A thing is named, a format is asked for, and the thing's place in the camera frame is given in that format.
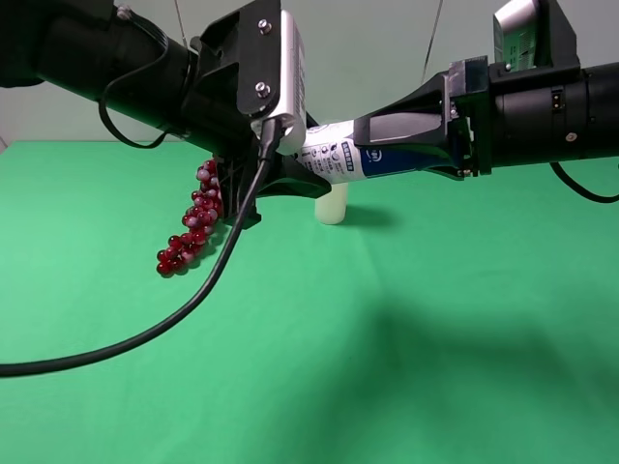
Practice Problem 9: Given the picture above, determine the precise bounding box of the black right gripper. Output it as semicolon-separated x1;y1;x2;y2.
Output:
353;56;492;180

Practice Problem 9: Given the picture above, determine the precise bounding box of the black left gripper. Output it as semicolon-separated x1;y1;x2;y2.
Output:
181;1;332;223

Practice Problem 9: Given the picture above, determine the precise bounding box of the blue and white bottle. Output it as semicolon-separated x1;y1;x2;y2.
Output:
293;120;451;185

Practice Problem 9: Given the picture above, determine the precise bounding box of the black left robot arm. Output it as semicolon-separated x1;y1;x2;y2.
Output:
1;1;331;219

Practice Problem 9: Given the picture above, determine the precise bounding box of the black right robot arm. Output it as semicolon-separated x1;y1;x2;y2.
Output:
353;57;618;181

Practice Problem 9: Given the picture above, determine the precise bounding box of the white pillar candle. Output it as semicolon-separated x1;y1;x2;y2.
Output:
314;184;348;225

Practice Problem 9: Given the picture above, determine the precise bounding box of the red grape bunch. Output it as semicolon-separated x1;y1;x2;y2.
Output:
156;159;223;277

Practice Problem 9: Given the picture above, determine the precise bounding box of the green tablecloth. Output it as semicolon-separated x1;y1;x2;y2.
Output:
1;142;618;463

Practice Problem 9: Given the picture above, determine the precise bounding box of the black camera cable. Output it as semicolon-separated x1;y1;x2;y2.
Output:
0;115;284;379

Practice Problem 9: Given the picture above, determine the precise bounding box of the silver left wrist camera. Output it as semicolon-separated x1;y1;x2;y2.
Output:
251;10;307;156

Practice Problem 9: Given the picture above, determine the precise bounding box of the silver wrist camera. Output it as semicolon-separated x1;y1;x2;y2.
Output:
251;10;307;156
493;0;580;72

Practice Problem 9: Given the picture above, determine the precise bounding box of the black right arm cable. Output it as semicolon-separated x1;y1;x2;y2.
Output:
548;161;619;204

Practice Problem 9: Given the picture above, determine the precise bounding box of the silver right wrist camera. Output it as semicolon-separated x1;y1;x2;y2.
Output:
493;0;580;72

